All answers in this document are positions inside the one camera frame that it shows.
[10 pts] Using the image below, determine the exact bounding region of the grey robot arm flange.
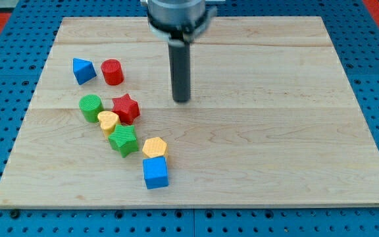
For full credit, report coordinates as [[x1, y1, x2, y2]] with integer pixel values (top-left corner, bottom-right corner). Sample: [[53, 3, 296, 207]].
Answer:
[[140, 0, 218, 46]]

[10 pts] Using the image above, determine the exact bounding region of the yellow heart block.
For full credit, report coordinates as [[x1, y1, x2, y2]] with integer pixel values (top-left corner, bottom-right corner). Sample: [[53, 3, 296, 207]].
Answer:
[[97, 111, 120, 140]]

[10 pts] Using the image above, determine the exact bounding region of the blue triangle block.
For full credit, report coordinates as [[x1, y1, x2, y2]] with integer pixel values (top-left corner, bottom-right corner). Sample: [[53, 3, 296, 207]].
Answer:
[[72, 58, 97, 85]]

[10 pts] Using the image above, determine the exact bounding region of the yellow hexagon block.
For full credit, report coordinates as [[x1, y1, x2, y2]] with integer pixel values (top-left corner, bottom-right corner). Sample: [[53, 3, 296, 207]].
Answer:
[[142, 137, 168, 159]]

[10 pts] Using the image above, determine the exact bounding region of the red star block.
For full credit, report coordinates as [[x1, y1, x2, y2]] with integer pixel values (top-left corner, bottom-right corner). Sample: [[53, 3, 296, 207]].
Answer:
[[112, 93, 140, 124]]

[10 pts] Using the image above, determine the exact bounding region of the blue cube block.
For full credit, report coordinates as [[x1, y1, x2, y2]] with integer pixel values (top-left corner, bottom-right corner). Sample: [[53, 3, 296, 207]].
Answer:
[[142, 156, 168, 189]]

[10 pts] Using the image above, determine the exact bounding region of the green star block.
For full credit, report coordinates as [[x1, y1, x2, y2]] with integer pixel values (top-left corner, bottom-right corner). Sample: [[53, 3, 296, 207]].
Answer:
[[108, 124, 139, 158]]

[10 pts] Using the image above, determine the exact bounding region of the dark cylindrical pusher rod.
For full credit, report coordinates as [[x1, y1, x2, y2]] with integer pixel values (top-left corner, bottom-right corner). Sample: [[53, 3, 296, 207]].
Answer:
[[168, 41, 191, 103]]

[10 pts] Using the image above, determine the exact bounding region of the light wooden board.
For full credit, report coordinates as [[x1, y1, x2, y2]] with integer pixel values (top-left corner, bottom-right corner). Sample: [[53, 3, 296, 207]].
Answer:
[[0, 16, 379, 209]]

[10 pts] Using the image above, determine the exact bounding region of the red cylinder block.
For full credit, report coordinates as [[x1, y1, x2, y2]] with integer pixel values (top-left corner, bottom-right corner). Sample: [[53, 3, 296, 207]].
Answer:
[[101, 59, 124, 86]]

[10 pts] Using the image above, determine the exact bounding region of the green cylinder block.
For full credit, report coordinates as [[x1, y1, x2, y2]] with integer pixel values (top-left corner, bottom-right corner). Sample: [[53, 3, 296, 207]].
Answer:
[[79, 94, 104, 123]]

